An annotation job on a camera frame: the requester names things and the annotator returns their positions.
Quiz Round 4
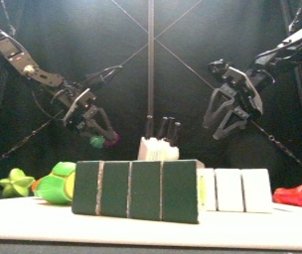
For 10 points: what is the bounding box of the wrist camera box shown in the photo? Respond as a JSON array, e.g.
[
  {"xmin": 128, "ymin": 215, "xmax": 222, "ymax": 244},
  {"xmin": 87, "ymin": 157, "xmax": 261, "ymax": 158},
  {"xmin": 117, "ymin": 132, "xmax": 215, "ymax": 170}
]
[
  {"xmin": 207, "ymin": 59, "xmax": 249, "ymax": 89},
  {"xmin": 61, "ymin": 87, "xmax": 97, "ymax": 124}
]

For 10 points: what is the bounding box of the black toy knife handle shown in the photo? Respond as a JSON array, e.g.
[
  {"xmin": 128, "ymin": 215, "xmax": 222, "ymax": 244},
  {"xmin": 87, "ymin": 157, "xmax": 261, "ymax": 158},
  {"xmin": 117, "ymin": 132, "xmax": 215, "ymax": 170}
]
[
  {"xmin": 164, "ymin": 116, "xmax": 176, "ymax": 141},
  {"xmin": 170, "ymin": 121, "xmax": 183, "ymax": 147},
  {"xmin": 144, "ymin": 114, "xmax": 155, "ymax": 139},
  {"xmin": 156, "ymin": 116, "xmax": 170, "ymax": 140}
]

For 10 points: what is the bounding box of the white segmented box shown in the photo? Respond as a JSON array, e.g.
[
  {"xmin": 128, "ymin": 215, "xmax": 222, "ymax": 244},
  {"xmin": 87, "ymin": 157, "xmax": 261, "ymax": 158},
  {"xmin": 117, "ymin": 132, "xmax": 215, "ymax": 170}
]
[{"xmin": 196, "ymin": 167, "xmax": 274, "ymax": 214}]

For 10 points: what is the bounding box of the white table board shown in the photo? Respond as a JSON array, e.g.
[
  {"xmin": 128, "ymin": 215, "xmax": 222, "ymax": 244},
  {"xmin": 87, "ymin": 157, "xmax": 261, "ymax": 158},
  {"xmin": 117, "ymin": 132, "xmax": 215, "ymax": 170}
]
[{"xmin": 0, "ymin": 195, "xmax": 302, "ymax": 253}]

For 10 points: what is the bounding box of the white toy knife block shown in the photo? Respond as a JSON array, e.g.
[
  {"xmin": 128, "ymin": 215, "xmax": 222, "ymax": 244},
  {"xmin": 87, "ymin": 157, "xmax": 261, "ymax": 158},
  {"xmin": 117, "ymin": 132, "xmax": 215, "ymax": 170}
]
[{"xmin": 136, "ymin": 136, "xmax": 180, "ymax": 163}]

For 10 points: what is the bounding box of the purple toy eggplant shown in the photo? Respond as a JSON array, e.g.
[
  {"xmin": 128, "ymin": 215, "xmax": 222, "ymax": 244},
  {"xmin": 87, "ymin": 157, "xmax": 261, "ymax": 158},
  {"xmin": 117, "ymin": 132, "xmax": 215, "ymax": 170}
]
[{"xmin": 88, "ymin": 132, "xmax": 121, "ymax": 150}]

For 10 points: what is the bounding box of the diagonal frame brace rod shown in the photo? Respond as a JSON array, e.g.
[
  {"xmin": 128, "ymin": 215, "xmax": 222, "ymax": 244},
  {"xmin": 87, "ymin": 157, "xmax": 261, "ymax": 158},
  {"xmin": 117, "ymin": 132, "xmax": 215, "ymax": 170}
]
[
  {"xmin": 0, "ymin": 113, "xmax": 63, "ymax": 177},
  {"xmin": 250, "ymin": 120, "xmax": 302, "ymax": 181}
]

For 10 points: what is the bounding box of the dark green striped box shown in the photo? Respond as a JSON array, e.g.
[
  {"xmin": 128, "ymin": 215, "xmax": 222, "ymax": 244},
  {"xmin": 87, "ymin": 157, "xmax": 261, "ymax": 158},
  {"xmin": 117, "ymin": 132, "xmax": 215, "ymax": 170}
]
[{"xmin": 71, "ymin": 160, "xmax": 200, "ymax": 225}]

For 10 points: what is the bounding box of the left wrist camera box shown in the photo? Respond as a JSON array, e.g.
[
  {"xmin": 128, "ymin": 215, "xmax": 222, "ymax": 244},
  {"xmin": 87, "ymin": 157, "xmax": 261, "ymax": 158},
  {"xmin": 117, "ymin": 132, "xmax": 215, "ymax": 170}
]
[{"xmin": 61, "ymin": 87, "xmax": 97, "ymax": 124}]

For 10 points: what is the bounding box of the green star-shaped toy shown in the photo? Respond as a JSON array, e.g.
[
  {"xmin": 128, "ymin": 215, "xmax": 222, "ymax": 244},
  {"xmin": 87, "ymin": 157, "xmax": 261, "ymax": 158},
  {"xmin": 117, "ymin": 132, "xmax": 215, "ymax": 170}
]
[{"xmin": 0, "ymin": 167, "xmax": 37, "ymax": 198}]

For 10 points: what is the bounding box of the green round toy vegetable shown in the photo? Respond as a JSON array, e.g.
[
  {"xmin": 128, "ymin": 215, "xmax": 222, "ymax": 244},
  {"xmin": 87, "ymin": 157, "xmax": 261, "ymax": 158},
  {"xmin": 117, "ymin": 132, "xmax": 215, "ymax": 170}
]
[{"xmin": 30, "ymin": 161, "xmax": 77, "ymax": 205}]

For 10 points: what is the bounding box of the vertical metal frame pole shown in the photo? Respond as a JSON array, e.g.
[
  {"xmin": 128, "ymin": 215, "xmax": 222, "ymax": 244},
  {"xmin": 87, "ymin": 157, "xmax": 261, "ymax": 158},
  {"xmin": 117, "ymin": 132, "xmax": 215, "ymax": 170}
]
[{"xmin": 147, "ymin": 0, "xmax": 156, "ymax": 117}]

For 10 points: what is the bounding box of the red plastic toy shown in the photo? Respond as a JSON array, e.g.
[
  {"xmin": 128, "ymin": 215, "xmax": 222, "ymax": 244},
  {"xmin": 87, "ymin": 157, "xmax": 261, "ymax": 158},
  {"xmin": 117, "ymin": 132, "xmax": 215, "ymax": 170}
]
[{"xmin": 271, "ymin": 184, "xmax": 302, "ymax": 210}]

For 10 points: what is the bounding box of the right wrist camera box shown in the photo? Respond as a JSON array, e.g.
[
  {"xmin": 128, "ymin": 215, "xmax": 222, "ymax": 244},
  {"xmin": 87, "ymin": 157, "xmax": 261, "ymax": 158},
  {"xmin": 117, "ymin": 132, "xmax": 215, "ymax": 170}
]
[{"xmin": 207, "ymin": 59, "xmax": 249, "ymax": 89}]

